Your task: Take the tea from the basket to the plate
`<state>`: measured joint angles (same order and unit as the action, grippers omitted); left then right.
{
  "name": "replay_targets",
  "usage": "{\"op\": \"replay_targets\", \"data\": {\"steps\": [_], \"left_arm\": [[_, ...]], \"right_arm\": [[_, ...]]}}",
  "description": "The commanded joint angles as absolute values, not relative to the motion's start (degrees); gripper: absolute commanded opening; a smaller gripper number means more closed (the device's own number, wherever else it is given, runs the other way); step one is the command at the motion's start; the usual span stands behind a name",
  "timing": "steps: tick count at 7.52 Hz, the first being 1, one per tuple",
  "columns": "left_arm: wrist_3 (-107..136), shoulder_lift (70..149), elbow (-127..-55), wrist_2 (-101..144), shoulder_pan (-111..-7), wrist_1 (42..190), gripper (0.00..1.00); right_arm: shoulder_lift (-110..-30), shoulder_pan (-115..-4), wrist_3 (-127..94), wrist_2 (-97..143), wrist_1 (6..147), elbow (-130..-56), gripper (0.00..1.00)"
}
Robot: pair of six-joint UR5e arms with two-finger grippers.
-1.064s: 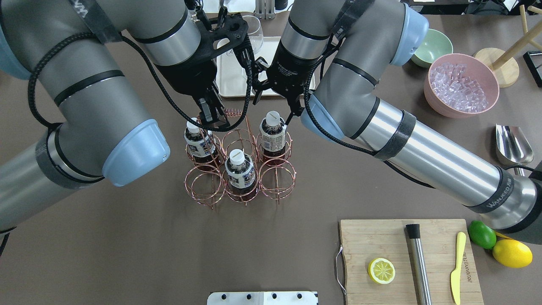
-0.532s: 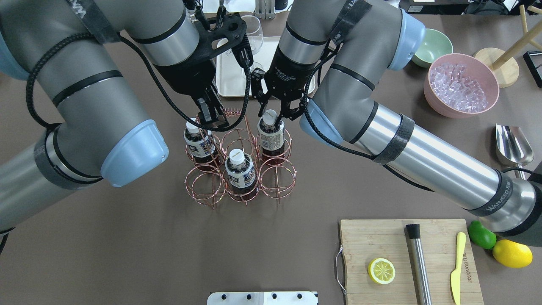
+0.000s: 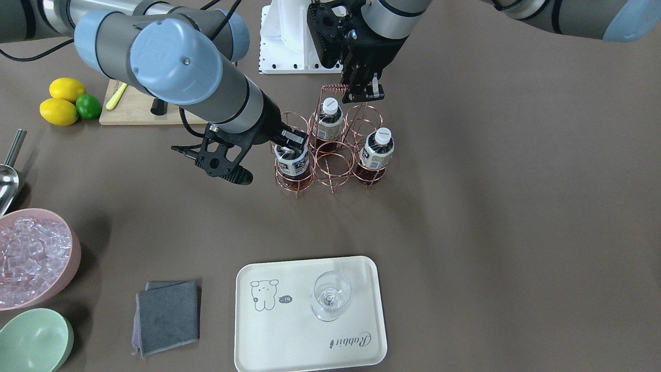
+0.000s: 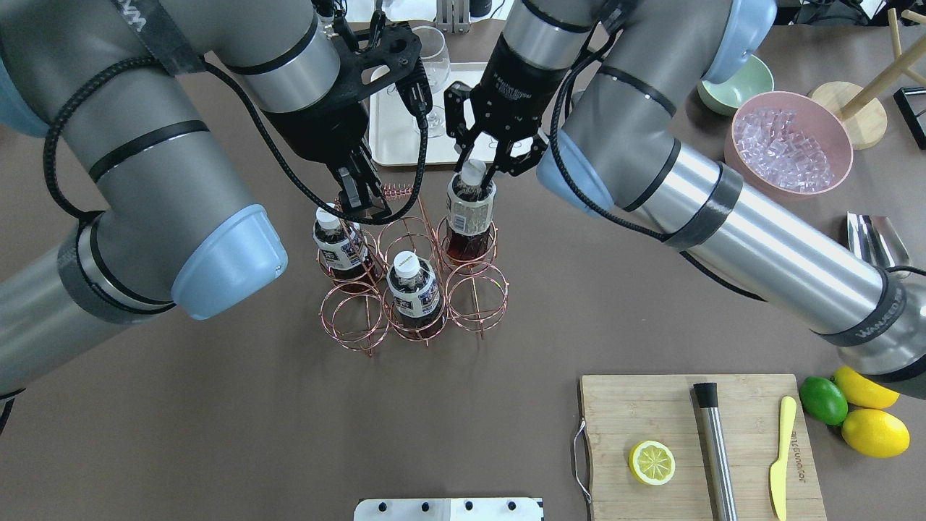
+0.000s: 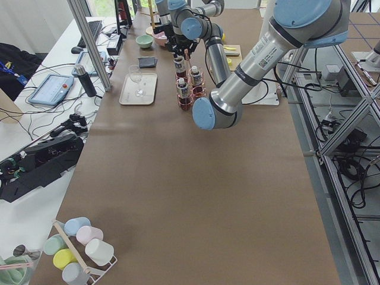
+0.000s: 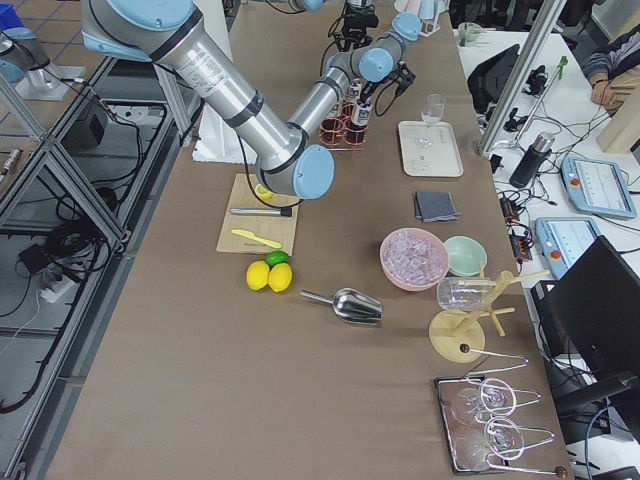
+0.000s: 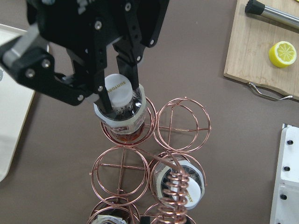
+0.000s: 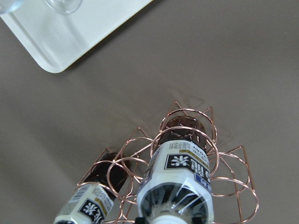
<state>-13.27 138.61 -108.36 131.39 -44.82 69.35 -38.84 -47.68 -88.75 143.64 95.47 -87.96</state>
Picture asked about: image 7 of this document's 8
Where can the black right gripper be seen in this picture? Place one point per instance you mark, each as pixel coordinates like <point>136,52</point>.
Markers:
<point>64,52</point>

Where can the tea bottle white cap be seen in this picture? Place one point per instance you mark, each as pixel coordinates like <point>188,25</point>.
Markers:
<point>126,121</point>

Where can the copper wire bottle basket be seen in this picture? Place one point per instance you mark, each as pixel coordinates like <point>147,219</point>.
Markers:
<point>164,211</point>

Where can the tea bottle middle basket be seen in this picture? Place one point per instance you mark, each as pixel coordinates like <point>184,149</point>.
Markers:
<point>189,178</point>

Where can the tea bottle basket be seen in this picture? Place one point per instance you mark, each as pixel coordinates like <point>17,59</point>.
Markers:
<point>112,216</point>
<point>189,178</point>

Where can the tea bottle far basket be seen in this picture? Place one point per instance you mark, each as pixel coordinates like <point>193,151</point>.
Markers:
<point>112,216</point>

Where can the cream rabbit tray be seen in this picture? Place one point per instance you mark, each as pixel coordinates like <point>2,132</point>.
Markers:
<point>15,101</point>

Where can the bamboo cutting board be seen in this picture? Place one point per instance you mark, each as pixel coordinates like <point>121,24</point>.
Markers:
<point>248,61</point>

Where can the steel muddler black tip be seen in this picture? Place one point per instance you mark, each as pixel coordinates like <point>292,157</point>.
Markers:
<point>258,8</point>

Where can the half lemon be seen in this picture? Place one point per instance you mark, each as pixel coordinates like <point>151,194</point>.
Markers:
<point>282,54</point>

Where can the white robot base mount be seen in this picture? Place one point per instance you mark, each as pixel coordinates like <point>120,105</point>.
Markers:
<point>285,202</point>

